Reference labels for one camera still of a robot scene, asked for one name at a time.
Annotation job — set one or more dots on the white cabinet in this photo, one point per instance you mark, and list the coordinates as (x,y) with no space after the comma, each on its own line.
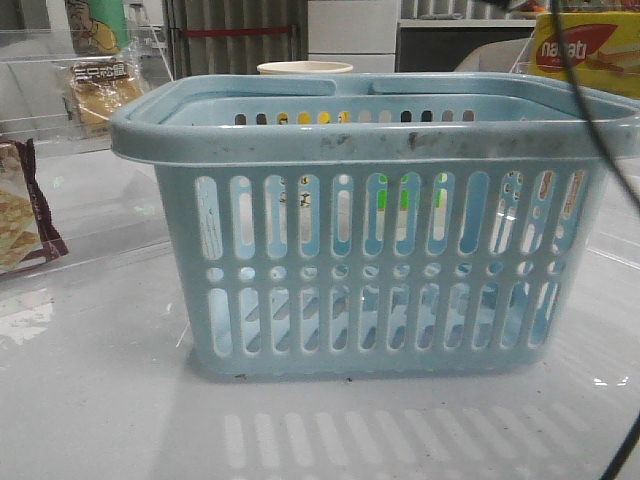
(360,33)

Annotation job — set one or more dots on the yellow Nabati wafer box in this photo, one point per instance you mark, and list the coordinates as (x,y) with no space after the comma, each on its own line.
(603,48)

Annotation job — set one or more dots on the clear acrylic left shelf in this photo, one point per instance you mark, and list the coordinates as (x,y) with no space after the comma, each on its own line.
(32,89)

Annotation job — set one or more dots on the packaged bread clear wrapper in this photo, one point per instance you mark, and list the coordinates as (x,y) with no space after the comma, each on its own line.
(97,87)

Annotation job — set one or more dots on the beige paper cup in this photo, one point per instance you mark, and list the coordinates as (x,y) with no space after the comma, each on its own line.
(306,67)

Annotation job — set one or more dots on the light blue plastic basket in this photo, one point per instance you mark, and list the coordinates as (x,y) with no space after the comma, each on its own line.
(376,224)

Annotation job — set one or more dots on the brown waffle snack bag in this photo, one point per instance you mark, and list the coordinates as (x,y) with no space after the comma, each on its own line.
(28,235)

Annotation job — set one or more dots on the green yellow cartoon package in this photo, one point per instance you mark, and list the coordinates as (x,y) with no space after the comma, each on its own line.
(97,27)

